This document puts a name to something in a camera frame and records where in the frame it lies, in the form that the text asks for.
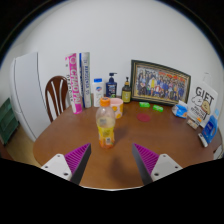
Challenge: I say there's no white paper gift bag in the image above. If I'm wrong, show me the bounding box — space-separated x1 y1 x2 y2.
187 72 219 128

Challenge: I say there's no dark blue pump bottle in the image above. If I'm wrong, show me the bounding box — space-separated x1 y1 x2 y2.
105 72 118 99

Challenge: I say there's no brown pump bottle yellow label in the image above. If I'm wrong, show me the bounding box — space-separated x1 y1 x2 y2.
121 76 132 104

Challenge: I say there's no brown wooden chair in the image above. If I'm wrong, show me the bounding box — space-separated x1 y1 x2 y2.
44 75 72 123

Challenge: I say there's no blue tissue pack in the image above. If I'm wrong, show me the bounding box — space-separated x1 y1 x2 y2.
171 100 189 119

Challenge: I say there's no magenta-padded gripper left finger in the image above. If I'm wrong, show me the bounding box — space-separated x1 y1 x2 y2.
40 143 92 186

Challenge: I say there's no flat round red coaster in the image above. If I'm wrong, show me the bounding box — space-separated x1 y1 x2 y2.
136 112 151 123

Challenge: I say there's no white bottle with blue cap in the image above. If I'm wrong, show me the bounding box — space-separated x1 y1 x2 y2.
91 78 105 108

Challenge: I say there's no long pink wrap box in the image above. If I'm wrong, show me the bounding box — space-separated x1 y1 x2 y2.
64 52 84 115

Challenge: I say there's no pink mug with orange prints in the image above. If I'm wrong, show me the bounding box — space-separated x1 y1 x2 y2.
109 97 125 120

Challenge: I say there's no small beige snack packet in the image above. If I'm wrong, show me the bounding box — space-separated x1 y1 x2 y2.
186 118 200 130

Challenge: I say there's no small white orange box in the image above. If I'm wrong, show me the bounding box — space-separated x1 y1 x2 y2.
194 114 204 125

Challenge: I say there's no orange juice bottle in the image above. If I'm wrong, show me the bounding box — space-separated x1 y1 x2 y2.
95 96 117 150

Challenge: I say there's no framed group photo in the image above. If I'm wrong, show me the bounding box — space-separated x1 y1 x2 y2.
130 59 192 107

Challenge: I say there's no white refrigerator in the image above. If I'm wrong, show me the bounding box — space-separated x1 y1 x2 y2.
9 51 52 143

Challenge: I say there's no blue detergent bottle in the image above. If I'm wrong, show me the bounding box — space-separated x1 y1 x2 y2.
200 109 220 145

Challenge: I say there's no long white green wrap box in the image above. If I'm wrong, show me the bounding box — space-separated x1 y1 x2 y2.
78 51 93 109

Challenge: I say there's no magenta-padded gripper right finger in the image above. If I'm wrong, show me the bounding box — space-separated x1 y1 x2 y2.
131 143 184 186

